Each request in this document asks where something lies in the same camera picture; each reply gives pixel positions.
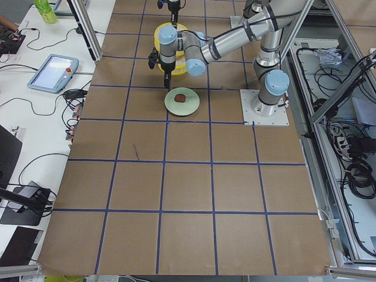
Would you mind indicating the black laptop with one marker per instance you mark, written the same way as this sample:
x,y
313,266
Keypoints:
x,y
21,247

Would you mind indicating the black camera stand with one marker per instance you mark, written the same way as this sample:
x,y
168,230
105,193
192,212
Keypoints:
x,y
26,204

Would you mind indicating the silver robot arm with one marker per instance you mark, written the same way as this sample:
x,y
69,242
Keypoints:
x,y
182,6
262,21

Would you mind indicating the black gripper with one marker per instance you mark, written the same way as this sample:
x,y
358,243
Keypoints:
x,y
167,67
174,6

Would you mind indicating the mint green plate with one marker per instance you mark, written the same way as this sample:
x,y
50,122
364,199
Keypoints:
x,y
182,109

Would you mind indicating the brown bun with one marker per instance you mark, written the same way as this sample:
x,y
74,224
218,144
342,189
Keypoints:
x,y
180,98

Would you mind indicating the aluminium frame post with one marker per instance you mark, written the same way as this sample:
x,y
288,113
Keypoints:
x,y
84,24

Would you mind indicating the green plastic bottle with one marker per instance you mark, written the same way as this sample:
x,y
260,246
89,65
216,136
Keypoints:
x,y
45,10

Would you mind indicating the teach pendant tablet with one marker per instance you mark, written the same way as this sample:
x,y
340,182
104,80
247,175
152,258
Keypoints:
x,y
54,74

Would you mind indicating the yellow steamer basket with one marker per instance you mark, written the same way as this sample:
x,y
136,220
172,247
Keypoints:
x,y
180,68
157,35

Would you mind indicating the aluminium side frame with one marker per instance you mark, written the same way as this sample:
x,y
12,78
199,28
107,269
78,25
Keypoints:
x,y
330,50

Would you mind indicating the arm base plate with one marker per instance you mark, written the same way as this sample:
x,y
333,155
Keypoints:
x,y
257,114
236,21

